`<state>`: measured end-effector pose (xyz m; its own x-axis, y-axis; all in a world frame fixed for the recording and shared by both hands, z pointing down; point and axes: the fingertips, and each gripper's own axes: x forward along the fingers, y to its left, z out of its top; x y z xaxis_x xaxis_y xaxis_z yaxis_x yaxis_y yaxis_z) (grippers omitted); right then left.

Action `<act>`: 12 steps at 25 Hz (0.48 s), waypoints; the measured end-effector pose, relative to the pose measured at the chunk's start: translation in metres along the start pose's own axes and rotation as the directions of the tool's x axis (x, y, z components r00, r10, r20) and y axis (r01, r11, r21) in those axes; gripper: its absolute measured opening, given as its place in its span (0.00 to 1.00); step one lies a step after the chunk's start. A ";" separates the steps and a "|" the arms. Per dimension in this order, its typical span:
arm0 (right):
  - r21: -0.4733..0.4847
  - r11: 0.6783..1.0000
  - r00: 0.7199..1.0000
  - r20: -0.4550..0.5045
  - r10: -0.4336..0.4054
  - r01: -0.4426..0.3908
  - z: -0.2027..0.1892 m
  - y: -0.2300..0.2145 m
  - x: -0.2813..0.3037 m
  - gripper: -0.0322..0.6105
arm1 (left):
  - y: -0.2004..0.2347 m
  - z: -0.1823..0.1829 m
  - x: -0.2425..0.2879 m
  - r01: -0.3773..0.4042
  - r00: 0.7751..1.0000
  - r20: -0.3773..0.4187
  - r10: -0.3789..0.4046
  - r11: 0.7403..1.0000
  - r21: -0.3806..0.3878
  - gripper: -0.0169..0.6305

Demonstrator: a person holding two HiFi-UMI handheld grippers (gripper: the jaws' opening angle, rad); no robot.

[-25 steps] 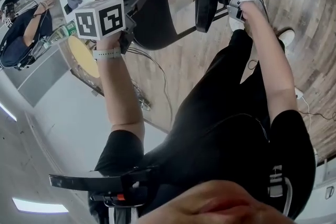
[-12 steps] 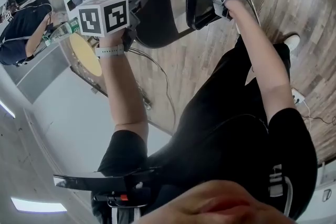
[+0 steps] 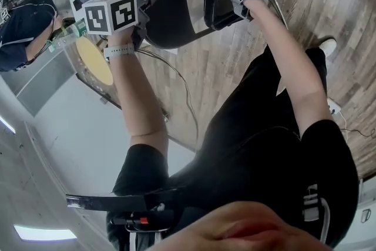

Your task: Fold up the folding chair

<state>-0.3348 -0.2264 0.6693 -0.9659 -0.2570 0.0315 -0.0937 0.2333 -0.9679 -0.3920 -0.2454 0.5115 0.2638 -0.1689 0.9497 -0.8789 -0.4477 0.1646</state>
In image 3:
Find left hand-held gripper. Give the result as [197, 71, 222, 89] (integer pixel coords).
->
[82, 0, 164, 50]

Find person's left forearm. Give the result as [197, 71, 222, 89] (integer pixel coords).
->
[104, 29, 170, 145]

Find person's right forearm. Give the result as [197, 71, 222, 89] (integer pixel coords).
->
[243, 0, 334, 136]

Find white wrist watch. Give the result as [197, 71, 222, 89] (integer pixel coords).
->
[103, 42, 136, 61]

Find green plastic bottle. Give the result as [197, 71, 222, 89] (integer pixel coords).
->
[60, 18, 88, 39]

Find round yellow board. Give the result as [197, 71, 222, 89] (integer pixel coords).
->
[75, 36, 115, 86]

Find person's white shoe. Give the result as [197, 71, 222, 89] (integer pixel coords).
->
[317, 37, 338, 58]

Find person's black trousers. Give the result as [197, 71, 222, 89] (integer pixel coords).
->
[193, 44, 328, 162]

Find grey cabinet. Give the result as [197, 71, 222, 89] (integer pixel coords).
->
[0, 46, 76, 118]

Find white power adapter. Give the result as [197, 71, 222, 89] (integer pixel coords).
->
[326, 96, 342, 114]

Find person's black shirt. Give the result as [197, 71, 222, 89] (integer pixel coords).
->
[106, 119, 360, 251]

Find long ceiling light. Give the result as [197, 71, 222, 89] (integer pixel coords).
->
[0, 115, 16, 135]
[13, 224, 78, 242]

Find black chest device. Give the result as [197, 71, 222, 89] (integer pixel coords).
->
[109, 209, 176, 233]

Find black cable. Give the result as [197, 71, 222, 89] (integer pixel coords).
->
[136, 48, 200, 151]

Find black head mount bar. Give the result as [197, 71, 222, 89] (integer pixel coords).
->
[65, 187, 180, 213]

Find white strap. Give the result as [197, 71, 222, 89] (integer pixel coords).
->
[301, 183, 331, 245]

